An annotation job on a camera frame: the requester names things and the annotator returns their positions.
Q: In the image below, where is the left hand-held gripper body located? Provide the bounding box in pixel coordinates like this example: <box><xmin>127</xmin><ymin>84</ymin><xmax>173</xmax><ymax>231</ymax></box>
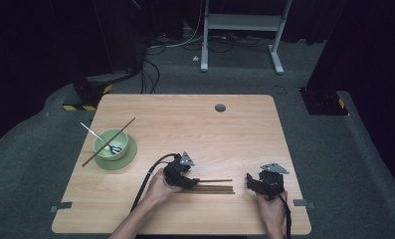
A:
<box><xmin>163</xmin><ymin>151</ymin><xmax>196</xmax><ymax>187</ymax></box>

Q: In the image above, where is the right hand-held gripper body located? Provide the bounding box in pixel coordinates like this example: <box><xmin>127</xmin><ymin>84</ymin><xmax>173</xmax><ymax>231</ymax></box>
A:
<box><xmin>258</xmin><ymin>162</ymin><xmax>291</xmax><ymax>202</ymax></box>

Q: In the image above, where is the green ceramic bowl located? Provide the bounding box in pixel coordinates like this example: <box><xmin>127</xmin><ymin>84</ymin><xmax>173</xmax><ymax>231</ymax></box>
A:
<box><xmin>93</xmin><ymin>127</ymin><xmax>130</xmax><ymax>162</ymax></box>

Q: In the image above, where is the person's left hand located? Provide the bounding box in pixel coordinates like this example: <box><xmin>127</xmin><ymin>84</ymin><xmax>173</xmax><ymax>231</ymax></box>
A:
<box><xmin>144</xmin><ymin>167</ymin><xmax>183</xmax><ymax>207</ymax></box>

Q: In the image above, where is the person's right hand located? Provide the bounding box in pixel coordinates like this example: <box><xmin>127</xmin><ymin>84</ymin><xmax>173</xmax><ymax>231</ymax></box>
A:
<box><xmin>256</xmin><ymin>193</ymin><xmax>288</xmax><ymax>232</ymax></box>

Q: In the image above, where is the grey tape strip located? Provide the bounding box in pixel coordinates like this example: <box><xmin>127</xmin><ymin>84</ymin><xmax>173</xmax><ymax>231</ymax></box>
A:
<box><xmin>50</xmin><ymin>201</ymin><xmax>73</xmax><ymax>213</ymax></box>
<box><xmin>293</xmin><ymin>198</ymin><xmax>315</xmax><ymax>210</ymax></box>

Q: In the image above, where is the green ceramic plate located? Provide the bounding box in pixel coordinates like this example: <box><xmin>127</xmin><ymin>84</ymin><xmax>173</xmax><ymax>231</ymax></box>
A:
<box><xmin>94</xmin><ymin>133</ymin><xmax>138</xmax><ymax>171</ymax></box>

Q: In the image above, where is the metal fork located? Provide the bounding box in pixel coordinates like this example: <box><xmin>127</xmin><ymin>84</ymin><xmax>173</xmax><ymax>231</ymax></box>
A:
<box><xmin>80</xmin><ymin>121</ymin><xmax>122</xmax><ymax>155</ymax></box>

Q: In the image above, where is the black stand with hazard stripes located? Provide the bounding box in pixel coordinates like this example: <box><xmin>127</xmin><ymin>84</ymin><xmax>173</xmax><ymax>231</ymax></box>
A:
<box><xmin>63</xmin><ymin>0</ymin><xmax>148</xmax><ymax>113</ymax></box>
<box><xmin>298</xmin><ymin>0</ymin><xmax>378</xmax><ymax>117</ymax></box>

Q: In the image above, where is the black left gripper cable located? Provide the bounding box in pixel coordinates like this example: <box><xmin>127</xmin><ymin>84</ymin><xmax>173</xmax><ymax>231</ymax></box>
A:
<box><xmin>130</xmin><ymin>152</ymin><xmax>179</xmax><ymax>213</ymax></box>

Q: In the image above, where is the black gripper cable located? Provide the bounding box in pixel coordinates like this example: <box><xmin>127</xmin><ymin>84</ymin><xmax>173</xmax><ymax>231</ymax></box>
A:
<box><xmin>130</xmin><ymin>152</ymin><xmax>179</xmax><ymax>213</ymax></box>
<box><xmin>278</xmin><ymin>192</ymin><xmax>293</xmax><ymax>239</ymax></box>

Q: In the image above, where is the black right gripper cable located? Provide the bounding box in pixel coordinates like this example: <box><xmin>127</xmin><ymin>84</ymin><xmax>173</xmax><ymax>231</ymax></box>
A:
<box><xmin>278</xmin><ymin>192</ymin><xmax>293</xmax><ymax>239</ymax></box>

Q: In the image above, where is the black floor cable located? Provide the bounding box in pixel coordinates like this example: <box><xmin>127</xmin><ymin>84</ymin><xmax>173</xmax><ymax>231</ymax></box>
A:
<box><xmin>139</xmin><ymin>59</ymin><xmax>161</xmax><ymax>95</ymax></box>

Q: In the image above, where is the white floor cable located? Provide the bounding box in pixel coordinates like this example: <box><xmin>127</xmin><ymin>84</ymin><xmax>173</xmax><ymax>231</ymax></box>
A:
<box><xmin>148</xmin><ymin>0</ymin><xmax>207</xmax><ymax>50</ymax></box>

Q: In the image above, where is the bundle of black floor cables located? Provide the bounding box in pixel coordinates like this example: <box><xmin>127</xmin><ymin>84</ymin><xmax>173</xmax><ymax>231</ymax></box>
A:
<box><xmin>207</xmin><ymin>34</ymin><xmax>273</xmax><ymax>54</ymax></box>

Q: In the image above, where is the white metal stand frame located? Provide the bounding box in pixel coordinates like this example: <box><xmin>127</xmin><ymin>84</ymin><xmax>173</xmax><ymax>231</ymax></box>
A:
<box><xmin>200</xmin><ymin>0</ymin><xmax>294</xmax><ymax>76</ymax></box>

